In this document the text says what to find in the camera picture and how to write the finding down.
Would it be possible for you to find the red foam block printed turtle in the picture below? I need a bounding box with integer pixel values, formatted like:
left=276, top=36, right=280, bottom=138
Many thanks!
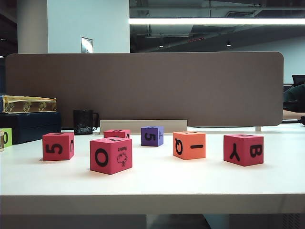
left=103, top=129, right=131, bottom=139

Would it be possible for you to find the orange foam block printed Q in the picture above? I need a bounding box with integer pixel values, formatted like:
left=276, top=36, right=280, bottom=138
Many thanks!
left=173, top=131, right=206, bottom=160

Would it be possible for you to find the red foam block printed Y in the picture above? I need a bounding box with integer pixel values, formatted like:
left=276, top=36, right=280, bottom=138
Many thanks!
left=223, top=134, right=264, bottom=167

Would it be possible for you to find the red foam block printed 5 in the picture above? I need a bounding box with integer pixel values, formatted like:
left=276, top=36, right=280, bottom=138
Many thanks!
left=42, top=132, right=75, bottom=162

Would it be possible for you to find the purple foam block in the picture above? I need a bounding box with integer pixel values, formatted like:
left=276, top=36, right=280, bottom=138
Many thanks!
left=141, top=125, right=165, bottom=147

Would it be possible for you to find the brown desk divider panel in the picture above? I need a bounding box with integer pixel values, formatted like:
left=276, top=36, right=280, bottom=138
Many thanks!
left=5, top=51, right=285, bottom=128

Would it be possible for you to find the red foam block printed O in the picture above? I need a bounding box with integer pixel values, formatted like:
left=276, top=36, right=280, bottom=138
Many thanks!
left=90, top=137, right=133, bottom=175

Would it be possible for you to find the black mug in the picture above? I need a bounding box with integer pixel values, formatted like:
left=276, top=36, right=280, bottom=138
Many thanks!
left=72, top=109, right=100, bottom=135

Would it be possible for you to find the dark blue box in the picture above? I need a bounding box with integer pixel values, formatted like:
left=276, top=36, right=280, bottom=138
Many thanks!
left=0, top=111, right=62, bottom=145

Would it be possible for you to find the yellow printed box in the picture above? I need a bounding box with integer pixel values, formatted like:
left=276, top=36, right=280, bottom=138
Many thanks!
left=0, top=94, right=58, bottom=114

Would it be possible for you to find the dark green office chair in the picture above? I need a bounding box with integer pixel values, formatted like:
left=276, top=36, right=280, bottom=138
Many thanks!
left=283, top=83, right=305, bottom=113

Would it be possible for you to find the green foam block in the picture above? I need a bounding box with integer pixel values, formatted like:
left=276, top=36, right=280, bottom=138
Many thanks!
left=0, top=128, right=13, bottom=147

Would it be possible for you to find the beige cable tray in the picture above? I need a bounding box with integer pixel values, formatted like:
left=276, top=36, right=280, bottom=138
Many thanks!
left=99, top=119, right=188, bottom=136

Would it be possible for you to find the silver wall plate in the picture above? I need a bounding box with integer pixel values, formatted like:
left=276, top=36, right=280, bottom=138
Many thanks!
left=80, top=36, right=93, bottom=53

